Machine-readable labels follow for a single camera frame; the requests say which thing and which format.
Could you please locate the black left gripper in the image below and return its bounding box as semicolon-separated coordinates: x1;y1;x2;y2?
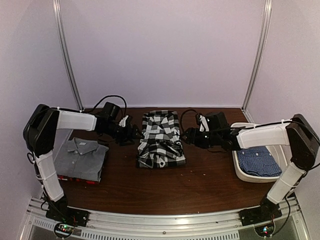
102;122;145;147

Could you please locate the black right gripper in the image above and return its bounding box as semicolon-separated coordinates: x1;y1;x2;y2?
179;127;221;149

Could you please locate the black white checked shirt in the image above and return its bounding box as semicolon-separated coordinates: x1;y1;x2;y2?
136;110;187;169

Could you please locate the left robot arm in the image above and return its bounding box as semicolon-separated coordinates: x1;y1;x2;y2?
23;102;143;202

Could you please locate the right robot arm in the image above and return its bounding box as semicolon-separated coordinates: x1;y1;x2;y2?
181;112;320;221

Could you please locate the folded grey shirt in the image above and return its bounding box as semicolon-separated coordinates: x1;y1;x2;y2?
54;137;109;182

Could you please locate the blue checked shirt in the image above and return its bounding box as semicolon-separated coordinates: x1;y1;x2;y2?
236;146;282;178

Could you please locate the white plastic basket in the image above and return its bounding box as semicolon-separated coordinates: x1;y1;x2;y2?
230;122;288;184

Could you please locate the folded red plaid shirt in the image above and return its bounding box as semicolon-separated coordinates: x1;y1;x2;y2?
57;175;100;185

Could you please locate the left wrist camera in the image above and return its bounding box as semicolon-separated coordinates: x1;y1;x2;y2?
118;115;133;128

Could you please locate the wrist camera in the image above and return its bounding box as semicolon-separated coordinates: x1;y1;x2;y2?
118;115;133;128
197;114;210;132

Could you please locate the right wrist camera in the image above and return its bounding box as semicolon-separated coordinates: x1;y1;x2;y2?
197;114;210;132

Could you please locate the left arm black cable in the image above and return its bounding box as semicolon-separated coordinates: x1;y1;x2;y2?
92;94;128;118

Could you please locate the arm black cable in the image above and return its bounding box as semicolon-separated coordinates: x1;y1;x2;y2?
180;108;203;136
92;94;128;118

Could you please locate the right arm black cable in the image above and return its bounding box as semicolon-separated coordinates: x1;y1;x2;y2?
180;108;203;136

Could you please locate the right aluminium frame post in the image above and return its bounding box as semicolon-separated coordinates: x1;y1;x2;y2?
241;0;273;113

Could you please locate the aluminium frame post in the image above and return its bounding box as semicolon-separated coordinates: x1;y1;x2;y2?
52;0;84;111
241;0;273;113

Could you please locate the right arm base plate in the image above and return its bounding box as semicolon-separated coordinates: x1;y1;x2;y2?
239;196;283;226

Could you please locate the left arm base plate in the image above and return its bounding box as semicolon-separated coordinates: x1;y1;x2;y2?
45;196;89;227

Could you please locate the left aluminium frame post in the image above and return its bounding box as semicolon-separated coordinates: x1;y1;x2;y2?
52;0;84;111

